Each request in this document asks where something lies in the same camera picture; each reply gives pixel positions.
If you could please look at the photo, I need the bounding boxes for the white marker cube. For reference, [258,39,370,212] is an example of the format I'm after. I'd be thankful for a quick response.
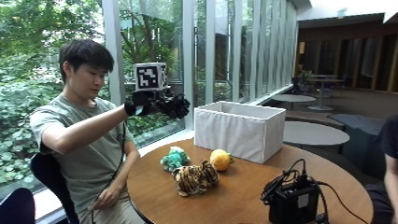
[133,62,169,92]

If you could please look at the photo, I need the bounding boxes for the green plush toy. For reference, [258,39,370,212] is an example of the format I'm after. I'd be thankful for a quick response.
[160,146,192,173]

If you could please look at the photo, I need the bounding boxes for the white fabric storage box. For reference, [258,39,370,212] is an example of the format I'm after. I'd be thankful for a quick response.
[193,100,288,165]

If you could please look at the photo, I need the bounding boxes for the yellow plush toy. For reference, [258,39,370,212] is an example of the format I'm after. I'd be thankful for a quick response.
[209,148,236,173]

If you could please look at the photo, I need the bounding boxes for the striped tiger plush toy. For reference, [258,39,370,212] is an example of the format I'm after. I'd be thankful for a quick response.
[170,159,220,198]

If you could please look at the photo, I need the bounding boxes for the the person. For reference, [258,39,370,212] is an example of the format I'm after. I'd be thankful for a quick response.
[28,38,147,224]

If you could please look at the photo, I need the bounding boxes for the round white table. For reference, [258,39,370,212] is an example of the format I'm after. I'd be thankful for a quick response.
[272,93,317,111]
[282,120,350,147]

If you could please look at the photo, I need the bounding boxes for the round wooden table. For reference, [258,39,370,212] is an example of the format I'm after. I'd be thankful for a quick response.
[125,137,374,224]

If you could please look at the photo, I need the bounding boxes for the tall bar table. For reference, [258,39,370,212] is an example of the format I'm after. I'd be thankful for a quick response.
[306,74,346,112]

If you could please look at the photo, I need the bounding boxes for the black chair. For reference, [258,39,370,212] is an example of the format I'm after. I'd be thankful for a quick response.
[29,152,80,224]

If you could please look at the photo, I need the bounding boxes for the black electronics box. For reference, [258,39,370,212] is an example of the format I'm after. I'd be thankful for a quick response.
[268,182,321,224]

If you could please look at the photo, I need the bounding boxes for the grey sofa seat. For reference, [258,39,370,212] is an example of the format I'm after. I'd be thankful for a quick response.
[328,113,389,180]

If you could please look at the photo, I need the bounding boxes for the dark blue chair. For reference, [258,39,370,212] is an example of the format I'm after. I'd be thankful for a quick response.
[0,187,37,224]

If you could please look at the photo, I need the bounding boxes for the black glove cable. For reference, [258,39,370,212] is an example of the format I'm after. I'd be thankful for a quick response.
[89,120,128,224]

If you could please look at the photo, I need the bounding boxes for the black cable bundle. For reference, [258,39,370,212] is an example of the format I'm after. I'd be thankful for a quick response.
[260,158,370,224]

